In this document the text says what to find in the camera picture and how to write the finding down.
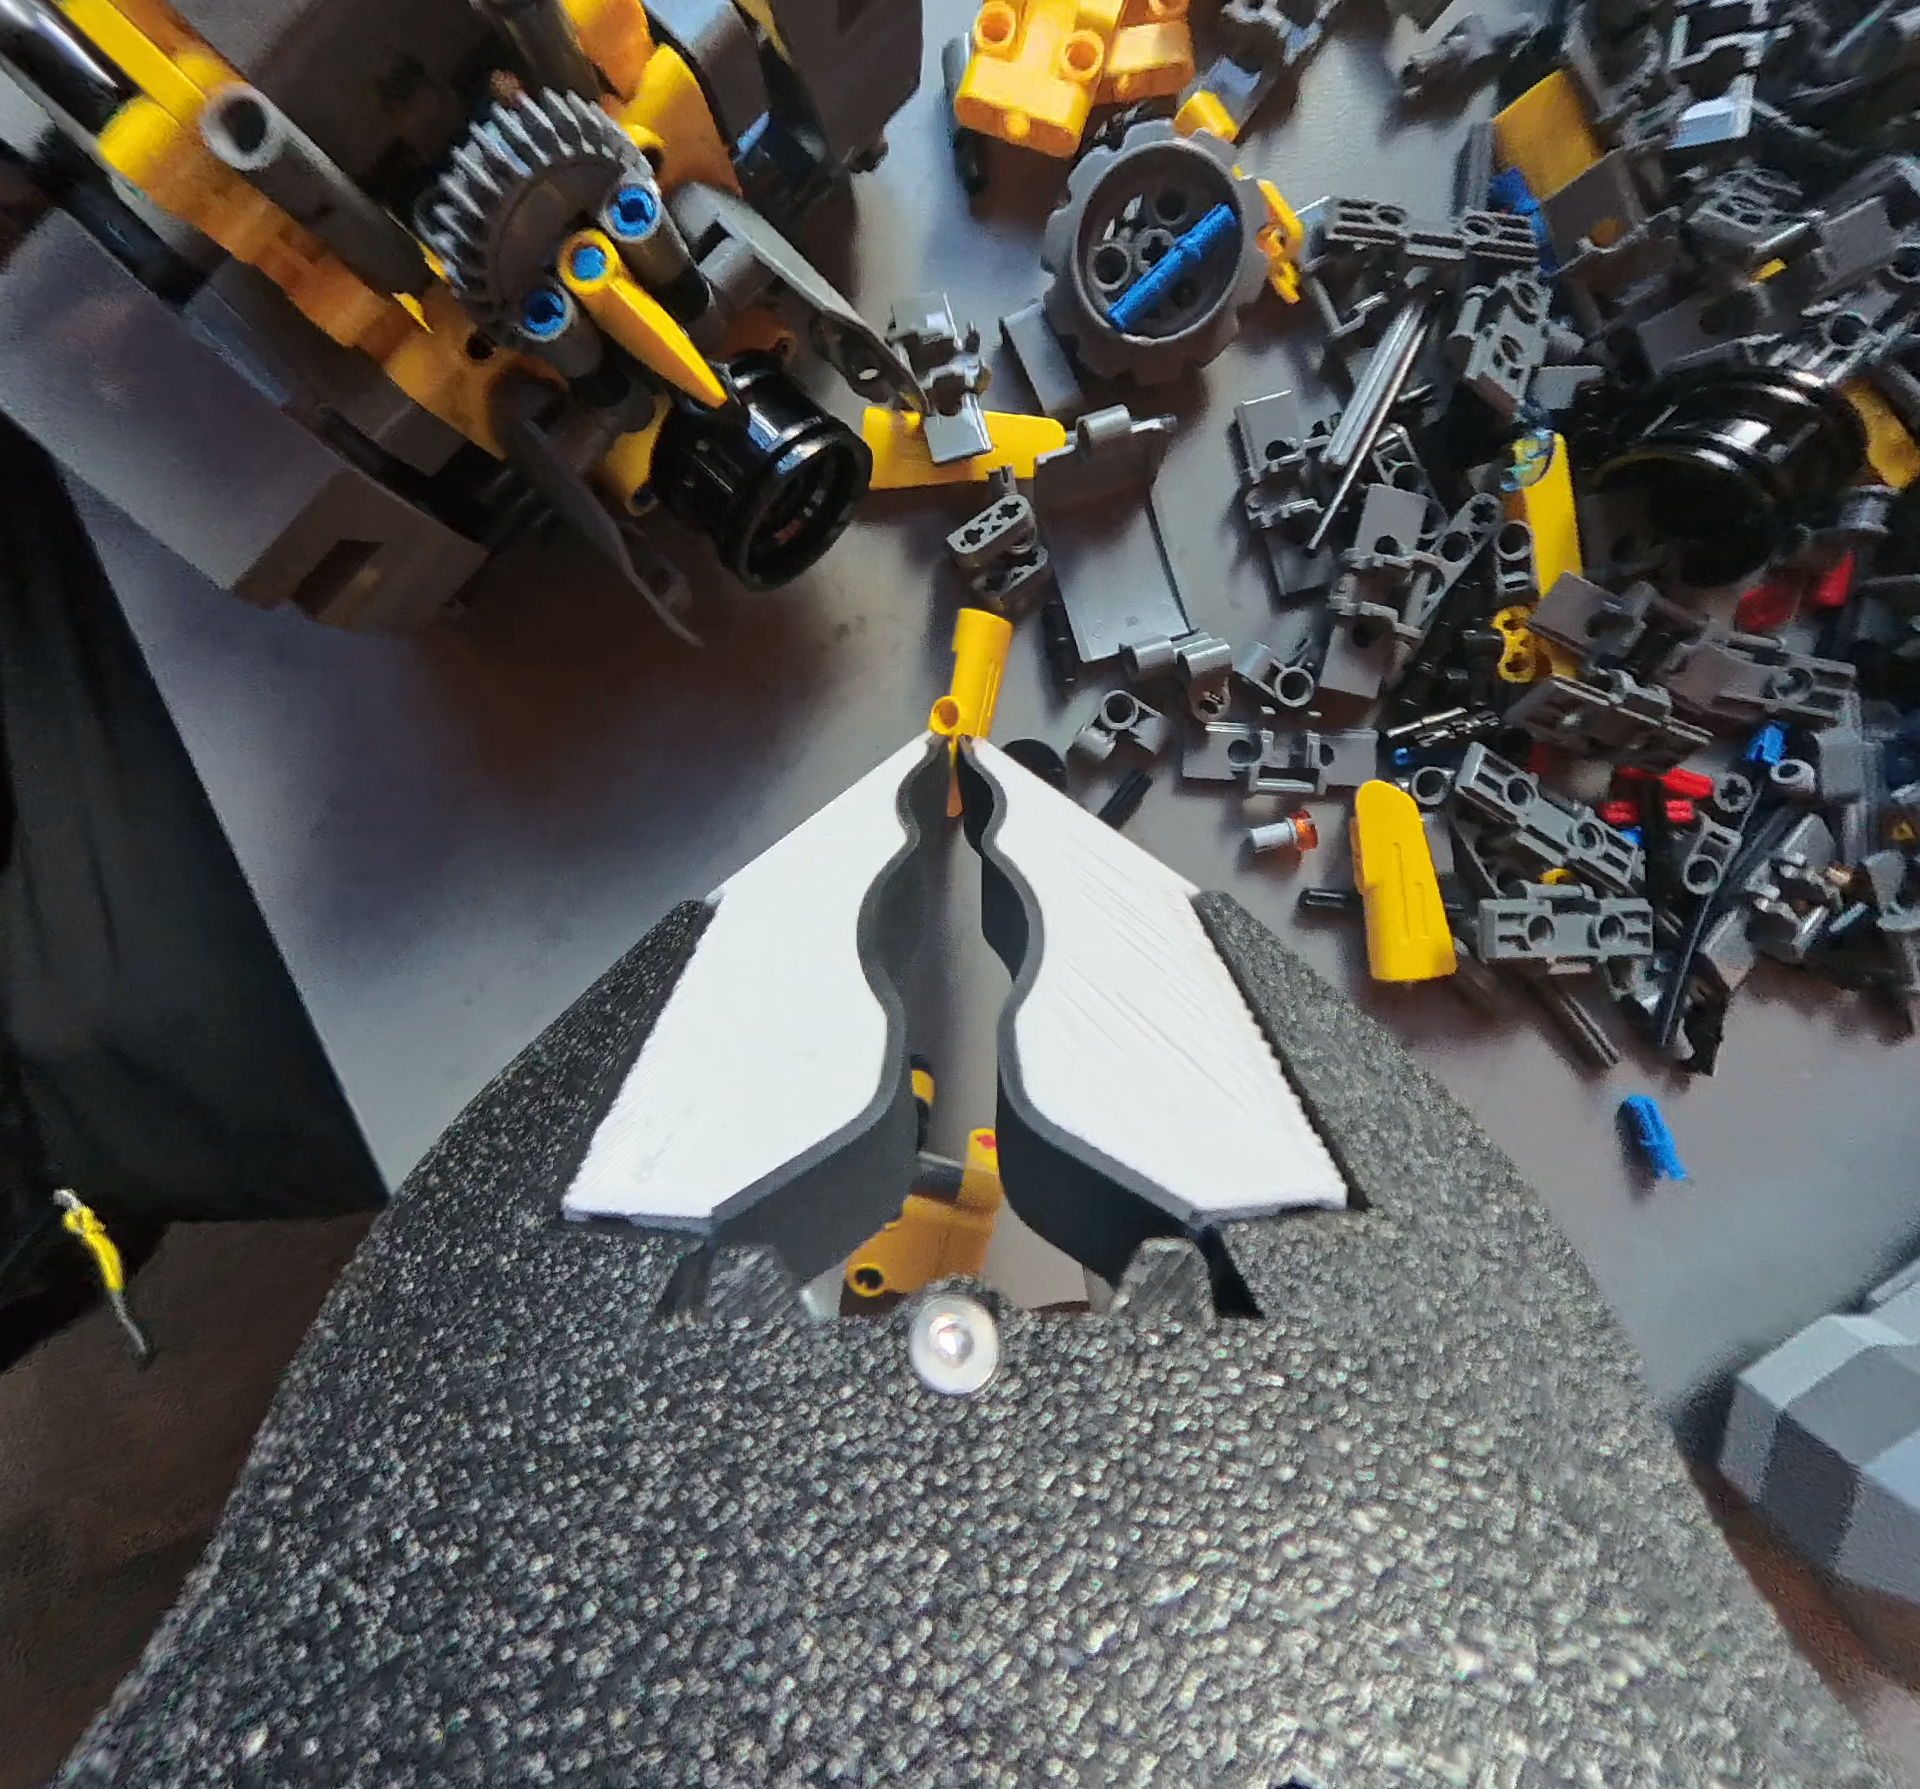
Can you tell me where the yellow toy beam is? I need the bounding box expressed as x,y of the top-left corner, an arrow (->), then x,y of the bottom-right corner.
927,606 -> 1017,818

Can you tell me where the black cloth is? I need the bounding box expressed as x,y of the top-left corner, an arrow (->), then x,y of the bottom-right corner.
0,424 -> 394,1370

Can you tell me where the yellow zipper pull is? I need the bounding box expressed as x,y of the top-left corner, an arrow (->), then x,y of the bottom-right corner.
52,1187 -> 150,1370

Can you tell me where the grey plastic case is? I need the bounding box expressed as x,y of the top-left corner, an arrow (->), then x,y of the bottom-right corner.
1711,1255 -> 1920,1631

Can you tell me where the yellow toy connector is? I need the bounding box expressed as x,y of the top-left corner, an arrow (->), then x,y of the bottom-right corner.
840,1053 -> 1007,1297

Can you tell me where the grey sprocket wheel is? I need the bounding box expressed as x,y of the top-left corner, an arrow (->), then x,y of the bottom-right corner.
1042,115 -> 1281,388

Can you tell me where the yellow toy vehicle model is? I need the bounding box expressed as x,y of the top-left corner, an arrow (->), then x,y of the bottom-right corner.
0,0 -> 1082,650

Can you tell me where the black wheel rim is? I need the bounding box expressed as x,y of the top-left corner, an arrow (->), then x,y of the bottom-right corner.
1573,372 -> 1868,587

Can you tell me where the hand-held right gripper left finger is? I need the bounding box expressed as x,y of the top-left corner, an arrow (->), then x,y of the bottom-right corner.
561,735 -> 953,1280

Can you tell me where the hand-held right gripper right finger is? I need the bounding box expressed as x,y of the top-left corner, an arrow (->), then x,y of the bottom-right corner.
957,737 -> 1349,1318

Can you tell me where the pile of toy building pieces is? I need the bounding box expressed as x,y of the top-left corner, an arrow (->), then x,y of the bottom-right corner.
944,0 -> 1920,1190

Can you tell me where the yellow curved panel part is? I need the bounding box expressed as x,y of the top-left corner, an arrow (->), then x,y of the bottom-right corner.
1349,780 -> 1461,985

